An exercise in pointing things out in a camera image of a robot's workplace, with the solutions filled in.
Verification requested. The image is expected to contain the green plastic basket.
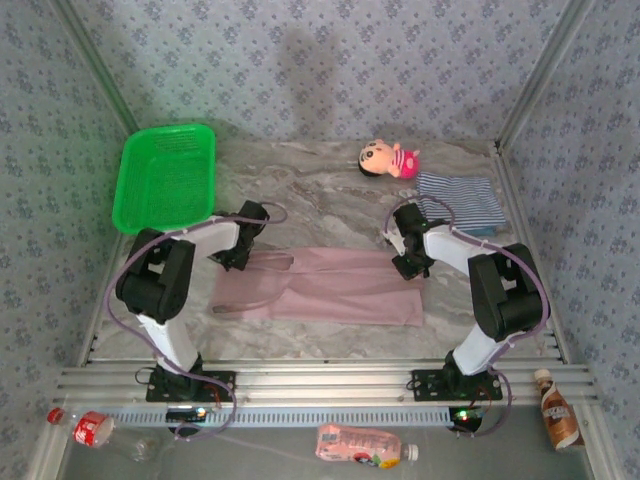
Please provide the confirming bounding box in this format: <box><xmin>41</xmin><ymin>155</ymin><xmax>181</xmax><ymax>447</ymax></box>
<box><xmin>111</xmin><ymin>123</ymin><xmax>217</xmax><ymax>236</ymax></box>

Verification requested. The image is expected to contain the aluminium frame post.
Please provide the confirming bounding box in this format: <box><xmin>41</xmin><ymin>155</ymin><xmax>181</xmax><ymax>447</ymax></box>
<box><xmin>49</xmin><ymin>0</ymin><xmax>144</xmax><ymax>134</ymax></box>
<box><xmin>494</xmin><ymin>0</ymin><xmax>599</xmax><ymax>151</ymax></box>

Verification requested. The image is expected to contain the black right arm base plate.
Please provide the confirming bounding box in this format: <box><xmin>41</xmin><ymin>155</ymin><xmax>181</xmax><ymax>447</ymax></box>
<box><xmin>410</xmin><ymin>368</ymin><xmax>504</xmax><ymax>402</ymax></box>

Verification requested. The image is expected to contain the pink drink bottle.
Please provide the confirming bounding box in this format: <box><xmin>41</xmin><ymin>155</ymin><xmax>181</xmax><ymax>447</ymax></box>
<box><xmin>314</xmin><ymin>423</ymin><xmax>420</xmax><ymax>471</ymax></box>

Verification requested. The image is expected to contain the brown chocolate drink bottle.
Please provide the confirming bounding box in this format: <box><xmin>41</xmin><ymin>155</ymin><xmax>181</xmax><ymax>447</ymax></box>
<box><xmin>533</xmin><ymin>368</ymin><xmax>586</xmax><ymax>454</ymax></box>

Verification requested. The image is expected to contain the plush doll with pink shirt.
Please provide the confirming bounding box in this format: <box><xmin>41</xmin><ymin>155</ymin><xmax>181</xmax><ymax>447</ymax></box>
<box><xmin>357</xmin><ymin>138</ymin><xmax>421</xmax><ymax>181</ymax></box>

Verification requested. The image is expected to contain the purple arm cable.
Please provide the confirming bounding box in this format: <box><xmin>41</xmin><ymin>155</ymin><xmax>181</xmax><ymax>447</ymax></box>
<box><xmin>382</xmin><ymin>195</ymin><xmax>551</xmax><ymax>440</ymax></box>
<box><xmin>107</xmin><ymin>201</ymin><xmax>289</xmax><ymax>444</ymax></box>

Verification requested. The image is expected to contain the blue white striped tank top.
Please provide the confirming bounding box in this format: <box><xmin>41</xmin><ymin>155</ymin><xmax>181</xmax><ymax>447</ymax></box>
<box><xmin>398</xmin><ymin>170</ymin><xmax>507</xmax><ymax>232</ymax></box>

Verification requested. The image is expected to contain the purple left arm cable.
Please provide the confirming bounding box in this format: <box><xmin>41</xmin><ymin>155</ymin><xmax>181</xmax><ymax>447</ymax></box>
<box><xmin>107</xmin><ymin>201</ymin><xmax>289</xmax><ymax>444</ymax></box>

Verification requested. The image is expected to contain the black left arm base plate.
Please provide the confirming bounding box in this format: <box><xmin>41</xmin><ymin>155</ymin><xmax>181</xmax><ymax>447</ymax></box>
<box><xmin>145</xmin><ymin>370</ymin><xmax>236</xmax><ymax>402</ymax></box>

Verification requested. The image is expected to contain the pink tank top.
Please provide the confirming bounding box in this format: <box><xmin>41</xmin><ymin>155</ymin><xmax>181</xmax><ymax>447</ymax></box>
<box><xmin>209</xmin><ymin>245</ymin><xmax>426</xmax><ymax>327</ymax></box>

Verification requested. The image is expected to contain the grey slotted cable duct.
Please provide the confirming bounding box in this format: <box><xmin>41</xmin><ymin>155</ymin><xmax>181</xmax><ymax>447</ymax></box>
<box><xmin>107</xmin><ymin>405</ymin><xmax>454</xmax><ymax>429</ymax></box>

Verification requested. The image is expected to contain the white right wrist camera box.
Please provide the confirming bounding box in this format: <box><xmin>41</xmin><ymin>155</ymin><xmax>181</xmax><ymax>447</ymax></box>
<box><xmin>385</xmin><ymin>227</ymin><xmax>407</xmax><ymax>257</ymax></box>

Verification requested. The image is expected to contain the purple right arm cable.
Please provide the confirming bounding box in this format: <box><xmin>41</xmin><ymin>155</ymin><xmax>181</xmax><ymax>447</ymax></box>
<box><xmin>382</xmin><ymin>195</ymin><xmax>551</xmax><ymax>440</ymax></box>

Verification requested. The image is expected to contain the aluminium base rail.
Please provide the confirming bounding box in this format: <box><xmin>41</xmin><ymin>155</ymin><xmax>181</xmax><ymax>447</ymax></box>
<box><xmin>54</xmin><ymin>357</ymin><xmax>599</xmax><ymax>407</ymax></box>

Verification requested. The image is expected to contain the small circuit board with LEDs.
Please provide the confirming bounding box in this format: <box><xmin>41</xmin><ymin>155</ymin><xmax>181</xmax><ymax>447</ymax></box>
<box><xmin>166</xmin><ymin>407</ymin><xmax>207</xmax><ymax>424</ymax></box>
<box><xmin>448</xmin><ymin>407</ymin><xmax>485</xmax><ymax>425</ymax></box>

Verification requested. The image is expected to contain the clear red-label cola bottle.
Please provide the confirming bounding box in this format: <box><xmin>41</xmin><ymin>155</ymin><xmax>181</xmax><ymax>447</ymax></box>
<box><xmin>47</xmin><ymin>407</ymin><xmax>161</xmax><ymax>464</ymax></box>

